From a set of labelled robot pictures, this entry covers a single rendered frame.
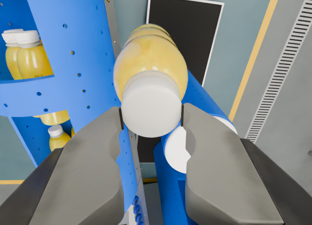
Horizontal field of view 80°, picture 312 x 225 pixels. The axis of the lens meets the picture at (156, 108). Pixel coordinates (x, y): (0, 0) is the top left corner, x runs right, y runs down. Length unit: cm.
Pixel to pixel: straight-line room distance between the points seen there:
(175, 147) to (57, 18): 53
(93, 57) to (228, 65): 153
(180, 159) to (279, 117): 181
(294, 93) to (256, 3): 101
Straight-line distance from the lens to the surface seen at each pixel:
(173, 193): 143
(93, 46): 39
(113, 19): 68
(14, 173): 259
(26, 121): 64
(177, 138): 67
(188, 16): 145
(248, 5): 178
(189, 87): 85
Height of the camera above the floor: 154
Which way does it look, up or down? 60 degrees down
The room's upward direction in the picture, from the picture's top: 167 degrees clockwise
